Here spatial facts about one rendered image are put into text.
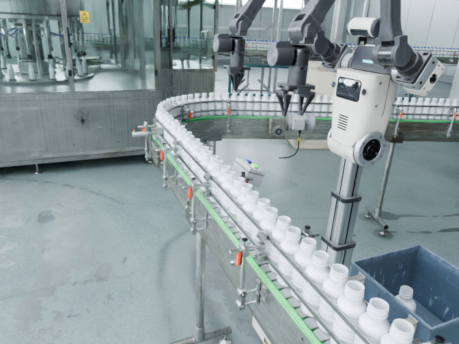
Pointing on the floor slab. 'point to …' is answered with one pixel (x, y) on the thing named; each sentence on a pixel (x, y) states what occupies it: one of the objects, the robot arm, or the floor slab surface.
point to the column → (338, 20)
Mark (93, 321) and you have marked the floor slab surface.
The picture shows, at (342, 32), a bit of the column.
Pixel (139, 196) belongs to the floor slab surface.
